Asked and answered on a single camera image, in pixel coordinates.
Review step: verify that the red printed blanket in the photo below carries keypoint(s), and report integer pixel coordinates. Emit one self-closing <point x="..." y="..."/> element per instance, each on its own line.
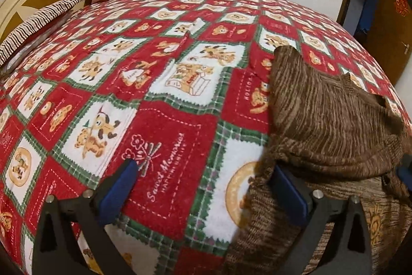
<point x="173" y="133"/>

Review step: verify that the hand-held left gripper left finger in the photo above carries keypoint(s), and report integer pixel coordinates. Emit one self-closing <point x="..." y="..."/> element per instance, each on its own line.
<point x="116" y="194"/>

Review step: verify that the brown wooden door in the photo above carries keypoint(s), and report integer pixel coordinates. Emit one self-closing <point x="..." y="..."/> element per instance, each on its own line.
<point x="386" y="36"/>

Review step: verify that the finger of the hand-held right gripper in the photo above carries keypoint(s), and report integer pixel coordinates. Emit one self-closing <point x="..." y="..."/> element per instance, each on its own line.
<point x="405" y="175"/>

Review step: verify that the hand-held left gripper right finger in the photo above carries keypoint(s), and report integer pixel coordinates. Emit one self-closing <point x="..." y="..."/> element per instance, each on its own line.
<point x="289" y="194"/>

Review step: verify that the striped pillow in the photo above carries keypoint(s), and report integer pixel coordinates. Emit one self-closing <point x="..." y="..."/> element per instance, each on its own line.
<point x="35" y="23"/>

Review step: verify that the brown knit sweater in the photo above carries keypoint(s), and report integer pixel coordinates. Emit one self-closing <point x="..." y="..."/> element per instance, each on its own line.
<point x="325" y="120"/>

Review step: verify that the red door decoration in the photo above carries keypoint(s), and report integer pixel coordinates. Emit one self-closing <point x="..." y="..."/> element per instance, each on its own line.
<point x="401" y="5"/>

